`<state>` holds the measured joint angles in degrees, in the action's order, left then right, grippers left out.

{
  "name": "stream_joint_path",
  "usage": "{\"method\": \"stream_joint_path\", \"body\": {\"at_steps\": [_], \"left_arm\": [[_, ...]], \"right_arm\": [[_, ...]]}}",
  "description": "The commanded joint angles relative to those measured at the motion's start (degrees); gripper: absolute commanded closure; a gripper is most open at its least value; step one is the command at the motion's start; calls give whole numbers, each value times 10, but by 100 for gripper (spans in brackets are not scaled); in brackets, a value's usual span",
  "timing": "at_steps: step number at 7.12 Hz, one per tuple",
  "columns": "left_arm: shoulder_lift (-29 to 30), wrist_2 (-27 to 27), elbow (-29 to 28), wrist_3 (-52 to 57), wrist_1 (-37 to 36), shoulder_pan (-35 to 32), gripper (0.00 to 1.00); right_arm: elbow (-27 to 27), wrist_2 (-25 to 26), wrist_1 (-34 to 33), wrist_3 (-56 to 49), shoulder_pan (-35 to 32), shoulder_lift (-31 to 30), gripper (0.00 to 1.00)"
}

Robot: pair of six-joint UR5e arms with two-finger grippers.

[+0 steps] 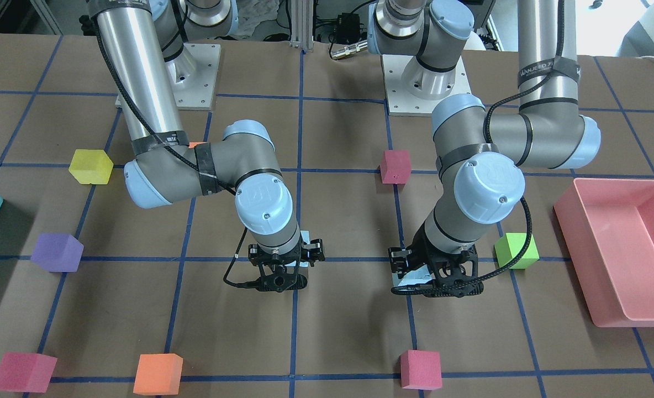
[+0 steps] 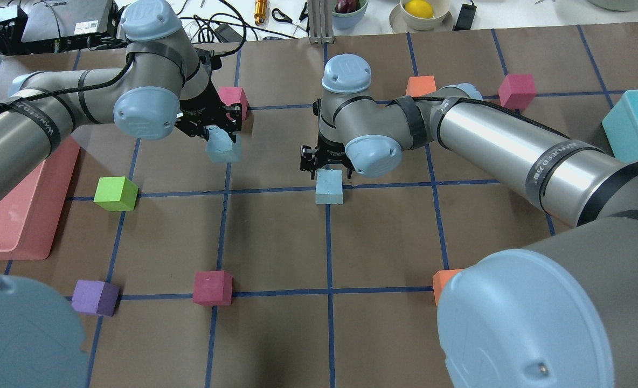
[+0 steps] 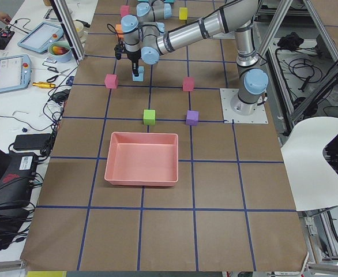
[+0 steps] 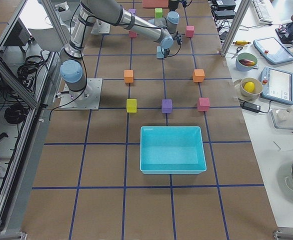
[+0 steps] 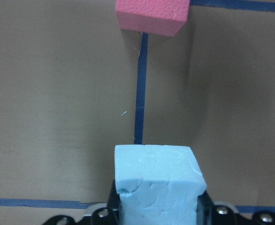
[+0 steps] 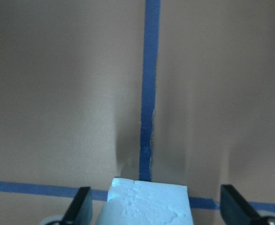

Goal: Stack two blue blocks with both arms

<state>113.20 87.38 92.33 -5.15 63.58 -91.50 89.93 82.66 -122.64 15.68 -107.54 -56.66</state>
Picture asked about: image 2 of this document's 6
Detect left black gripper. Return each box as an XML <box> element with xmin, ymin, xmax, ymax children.
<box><xmin>175</xmin><ymin>48</ymin><xmax>242</xmax><ymax>142</ymax></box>

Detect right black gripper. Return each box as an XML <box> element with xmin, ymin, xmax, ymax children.
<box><xmin>299</xmin><ymin>100</ymin><xmax>357</xmax><ymax>181</ymax></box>

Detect light blue block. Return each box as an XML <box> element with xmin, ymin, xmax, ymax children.
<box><xmin>316</xmin><ymin>169</ymin><xmax>344</xmax><ymax>205</ymax></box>
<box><xmin>206</xmin><ymin>126</ymin><xmax>242</xmax><ymax>164</ymax></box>

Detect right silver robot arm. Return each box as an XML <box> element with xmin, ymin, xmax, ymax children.
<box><xmin>300</xmin><ymin>53</ymin><xmax>638</xmax><ymax>387</ymax></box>

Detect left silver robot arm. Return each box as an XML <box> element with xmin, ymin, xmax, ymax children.
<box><xmin>0</xmin><ymin>1</ymin><xmax>242</xmax><ymax>387</ymax></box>

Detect left far pink block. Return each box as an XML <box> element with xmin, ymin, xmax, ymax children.
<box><xmin>218</xmin><ymin>87</ymin><xmax>248</xmax><ymax>121</ymax></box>

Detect green foam block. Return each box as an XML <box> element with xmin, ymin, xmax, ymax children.
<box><xmin>93</xmin><ymin>177</ymin><xmax>139</xmax><ymax>212</ymax></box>

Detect far orange foam block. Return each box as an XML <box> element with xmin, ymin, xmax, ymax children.
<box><xmin>405</xmin><ymin>75</ymin><xmax>438</xmax><ymax>98</ymax></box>

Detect orange foam block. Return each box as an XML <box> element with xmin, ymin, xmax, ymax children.
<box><xmin>405</xmin><ymin>75</ymin><xmax>438</xmax><ymax>98</ymax></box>
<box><xmin>432</xmin><ymin>268</ymin><xmax>462</xmax><ymax>306</ymax></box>

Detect brass cylinder tool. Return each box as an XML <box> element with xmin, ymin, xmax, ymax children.
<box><xmin>253</xmin><ymin>0</ymin><xmax>268</xmax><ymax>25</ymax></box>

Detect near orange foam block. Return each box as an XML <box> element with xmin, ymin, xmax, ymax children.
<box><xmin>432</xmin><ymin>268</ymin><xmax>462</xmax><ymax>306</ymax></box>

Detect left near pink block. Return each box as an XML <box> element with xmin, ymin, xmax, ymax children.
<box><xmin>192</xmin><ymin>271</ymin><xmax>233</xmax><ymax>306</ymax></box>

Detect blue bowl with fruit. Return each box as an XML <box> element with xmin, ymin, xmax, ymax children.
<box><xmin>331</xmin><ymin>1</ymin><xmax>369</xmax><ymax>30</ymax></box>

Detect cream bowl with lemon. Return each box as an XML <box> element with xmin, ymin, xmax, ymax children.
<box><xmin>390</xmin><ymin>1</ymin><xmax>454</xmax><ymax>33</ymax></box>

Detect black computer box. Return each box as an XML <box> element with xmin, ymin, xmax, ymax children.
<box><xmin>21</xmin><ymin>1</ymin><xmax>119</xmax><ymax>44</ymax></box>

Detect small black power brick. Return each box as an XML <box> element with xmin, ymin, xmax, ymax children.
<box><xmin>453</xmin><ymin>3</ymin><xmax>477</xmax><ymax>30</ymax></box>

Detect right pink foam block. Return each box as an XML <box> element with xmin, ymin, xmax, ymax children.
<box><xmin>498</xmin><ymin>74</ymin><xmax>537</xmax><ymax>110</ymax></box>

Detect left purple foam block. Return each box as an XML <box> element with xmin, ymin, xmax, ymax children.
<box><xmin>71</xmin><ymin>280</ymin><xmax>120</xmax><ymax>317</ymax></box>

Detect pink plastic tray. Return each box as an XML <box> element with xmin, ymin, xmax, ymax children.
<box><xmin>0</xmin><ymin>137</ymin><xmax>80</xmax><ymax>262</ymax></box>

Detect cyan plastic tray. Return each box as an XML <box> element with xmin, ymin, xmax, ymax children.
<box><xmin>602</xmin><ymin>90</ymin><xmax>638</xmax><ymax>162</ymax></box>

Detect black handled scissors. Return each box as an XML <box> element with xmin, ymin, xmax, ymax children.
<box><xmin>271</xmin><ymin>2</ymin><xmax>309</xmax><ymax>25</ymax></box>

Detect aluminium frame post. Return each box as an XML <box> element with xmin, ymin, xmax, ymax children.
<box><xmin>307</xmin><ymin>0</ymin><xmax>335</xmax><ymax>44</ymax></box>

